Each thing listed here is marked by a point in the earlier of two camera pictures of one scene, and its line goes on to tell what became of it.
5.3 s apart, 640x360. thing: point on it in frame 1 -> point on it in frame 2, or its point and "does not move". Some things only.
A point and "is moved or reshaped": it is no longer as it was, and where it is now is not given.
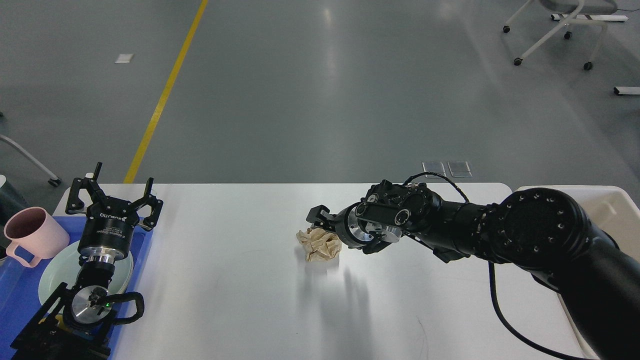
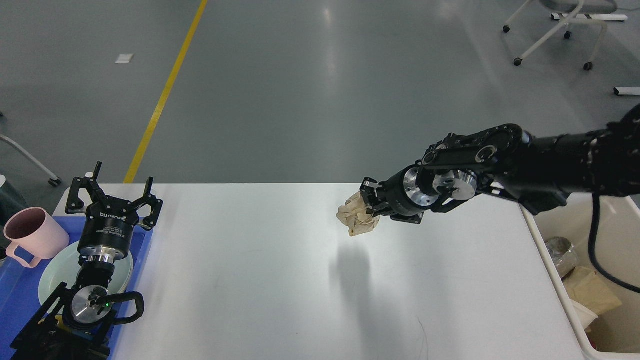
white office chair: (572, 7) does not move
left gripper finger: (155, 203) does not move
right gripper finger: (330, 228) -> (379, 208)
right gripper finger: (320, 216) -> (368, 190)
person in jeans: (10, 203) does not move
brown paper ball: (320, 245) is moved or reshaped
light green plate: (63, 266) does not move
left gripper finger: (75, 205) does not move
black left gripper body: (106, 230) does not move
